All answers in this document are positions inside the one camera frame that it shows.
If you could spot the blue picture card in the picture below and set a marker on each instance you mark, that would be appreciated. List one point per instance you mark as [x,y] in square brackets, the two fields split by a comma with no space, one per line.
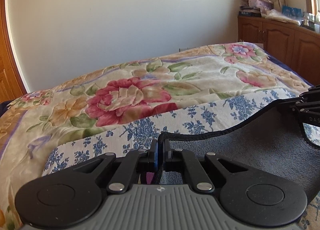
[291,12]

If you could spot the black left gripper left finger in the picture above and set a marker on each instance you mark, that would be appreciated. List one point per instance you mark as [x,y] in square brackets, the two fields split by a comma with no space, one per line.
[66,198]

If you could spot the blue floral white cloth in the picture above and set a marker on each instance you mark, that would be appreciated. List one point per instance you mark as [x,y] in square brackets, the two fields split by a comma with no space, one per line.
[197,119]

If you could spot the bottles on window sill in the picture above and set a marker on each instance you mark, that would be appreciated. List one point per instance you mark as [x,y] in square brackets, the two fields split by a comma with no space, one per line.
[311,21]

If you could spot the purple and grey microfibre towel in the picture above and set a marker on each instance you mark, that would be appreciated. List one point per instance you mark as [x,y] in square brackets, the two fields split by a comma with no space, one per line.
[273,140]

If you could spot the brown wooden cabinet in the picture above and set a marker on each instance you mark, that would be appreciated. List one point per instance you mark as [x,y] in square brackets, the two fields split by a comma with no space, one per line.
[294,46]

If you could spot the wooden door frame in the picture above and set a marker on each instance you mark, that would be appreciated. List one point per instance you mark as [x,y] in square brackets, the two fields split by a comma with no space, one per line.
[11,83]

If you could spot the floral plush blanket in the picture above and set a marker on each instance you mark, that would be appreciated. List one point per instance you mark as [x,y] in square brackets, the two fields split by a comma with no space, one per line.
[33,125]

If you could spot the clutter pile on cabinet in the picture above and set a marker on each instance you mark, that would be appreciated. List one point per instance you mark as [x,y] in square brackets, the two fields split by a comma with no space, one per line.
[265,9]

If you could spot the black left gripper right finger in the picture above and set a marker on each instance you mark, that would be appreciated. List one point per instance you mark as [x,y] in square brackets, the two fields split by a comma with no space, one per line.
[248,195]

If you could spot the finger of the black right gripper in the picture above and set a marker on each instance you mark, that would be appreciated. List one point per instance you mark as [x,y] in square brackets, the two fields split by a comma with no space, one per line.
[289,103]

